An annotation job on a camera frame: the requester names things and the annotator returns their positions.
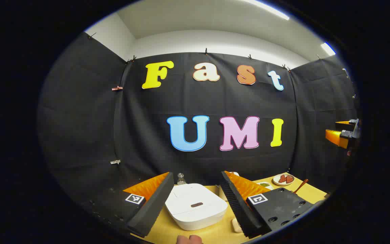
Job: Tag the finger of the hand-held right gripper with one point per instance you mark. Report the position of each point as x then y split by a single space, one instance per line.
345 125
335 137

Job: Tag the white divided bean dish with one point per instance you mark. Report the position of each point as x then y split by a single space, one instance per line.
264 185

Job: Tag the white rice cooker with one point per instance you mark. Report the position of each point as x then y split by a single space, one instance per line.
195 206

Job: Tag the white toaster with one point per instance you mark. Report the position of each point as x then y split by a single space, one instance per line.
221 194

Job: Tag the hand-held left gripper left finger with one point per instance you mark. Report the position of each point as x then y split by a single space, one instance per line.
154 206

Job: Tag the clear rice container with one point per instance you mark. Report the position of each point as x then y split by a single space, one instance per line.
237 225

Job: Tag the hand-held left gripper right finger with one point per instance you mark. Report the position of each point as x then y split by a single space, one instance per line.
237 206

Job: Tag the brown wooden spoon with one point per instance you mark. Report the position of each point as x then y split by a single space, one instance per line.
300 186

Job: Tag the red meat slice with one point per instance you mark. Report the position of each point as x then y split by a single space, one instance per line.
282 179
289 179

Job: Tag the copper cloth clip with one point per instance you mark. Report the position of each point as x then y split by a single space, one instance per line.
117 88

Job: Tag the silver cloth clip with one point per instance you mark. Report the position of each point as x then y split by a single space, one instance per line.
115 162

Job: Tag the round white plate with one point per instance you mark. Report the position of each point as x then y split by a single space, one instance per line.
276 183

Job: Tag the small glass bottle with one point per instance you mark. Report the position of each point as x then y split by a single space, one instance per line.
181 179

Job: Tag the ceiling light panel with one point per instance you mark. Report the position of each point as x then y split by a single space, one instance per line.
327 49

